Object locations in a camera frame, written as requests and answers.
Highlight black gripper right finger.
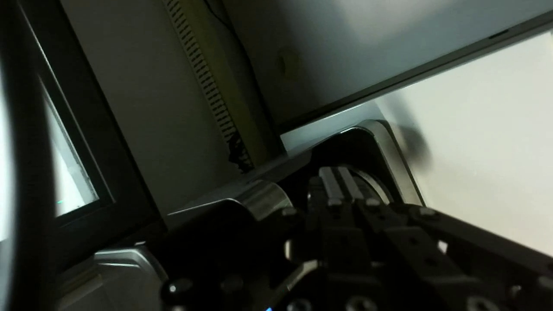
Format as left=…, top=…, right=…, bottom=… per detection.
left=335, top=164, right=553, bottom=311

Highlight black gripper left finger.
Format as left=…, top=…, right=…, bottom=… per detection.
left=284, top=164, right=370, bottom=311

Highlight black silver coffeemaker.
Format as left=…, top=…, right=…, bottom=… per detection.
left=55, top=120, right=429, bottom=311

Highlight beige ribbed wall strip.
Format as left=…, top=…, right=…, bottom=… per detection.
left=164, top=0, right=287, bottom=173

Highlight black window frame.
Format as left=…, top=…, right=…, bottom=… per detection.
left=0, top=0, right=170, bottom=311

